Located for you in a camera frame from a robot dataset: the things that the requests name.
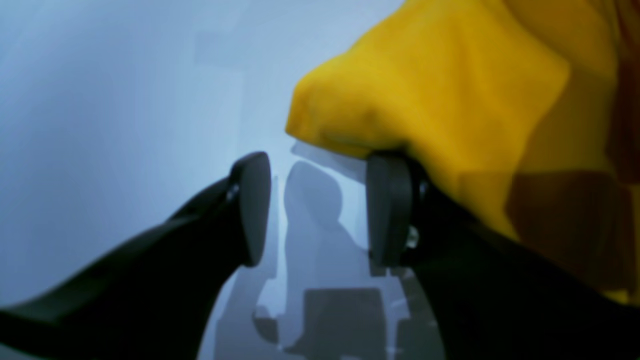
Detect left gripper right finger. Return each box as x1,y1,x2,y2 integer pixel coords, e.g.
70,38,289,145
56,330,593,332
366,152,639,360

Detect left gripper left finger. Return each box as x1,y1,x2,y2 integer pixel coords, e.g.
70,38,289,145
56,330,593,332
1,152,272,360

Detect yellow T-shirt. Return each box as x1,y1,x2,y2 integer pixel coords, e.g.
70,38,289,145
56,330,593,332
285,0,639,306

